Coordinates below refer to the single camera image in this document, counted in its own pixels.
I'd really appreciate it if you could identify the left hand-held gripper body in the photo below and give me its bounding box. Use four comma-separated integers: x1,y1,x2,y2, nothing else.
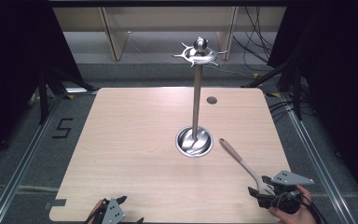
94,197,127,224

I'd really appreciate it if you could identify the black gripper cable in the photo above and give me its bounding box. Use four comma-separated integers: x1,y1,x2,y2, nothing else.
83,203,107,224
270,190,323,224

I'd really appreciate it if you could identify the person's right hand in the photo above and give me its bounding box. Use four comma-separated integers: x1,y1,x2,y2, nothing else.
268,185,318,224

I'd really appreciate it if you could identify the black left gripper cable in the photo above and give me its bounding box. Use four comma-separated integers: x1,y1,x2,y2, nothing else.
83,203,107,224

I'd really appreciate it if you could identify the dark curtain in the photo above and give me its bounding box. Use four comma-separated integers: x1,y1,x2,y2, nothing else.
0,0,87,171
266,0,358,216

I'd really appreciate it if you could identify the slotted spatula with wooden handle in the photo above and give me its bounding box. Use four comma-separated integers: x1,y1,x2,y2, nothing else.
219,138,276,197

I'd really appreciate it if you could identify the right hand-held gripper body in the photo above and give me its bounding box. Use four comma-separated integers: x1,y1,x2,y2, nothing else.
257,169,315,215

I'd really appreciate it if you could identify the person's left hand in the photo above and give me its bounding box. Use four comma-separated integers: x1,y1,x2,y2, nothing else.
88,199,105,224

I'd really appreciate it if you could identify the light wooden shelf unit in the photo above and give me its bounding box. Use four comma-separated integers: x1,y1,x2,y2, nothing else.
51,6,287,62

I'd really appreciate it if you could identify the aluminium floor rail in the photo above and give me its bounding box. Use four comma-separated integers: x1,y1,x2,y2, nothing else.
0,88,99,224
279,92,358,224

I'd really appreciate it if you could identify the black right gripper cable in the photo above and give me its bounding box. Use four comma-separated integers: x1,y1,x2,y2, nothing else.
270,190,323,224

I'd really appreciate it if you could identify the black metal stand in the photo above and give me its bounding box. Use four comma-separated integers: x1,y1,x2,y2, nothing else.
36,63,96,126
241,60,304,121

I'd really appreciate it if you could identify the metal utensil stand with hooks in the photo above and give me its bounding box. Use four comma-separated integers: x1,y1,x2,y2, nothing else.
172,36,228,159

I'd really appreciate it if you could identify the bundle of black cables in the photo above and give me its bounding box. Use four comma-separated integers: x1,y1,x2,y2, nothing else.
232,6,276,64

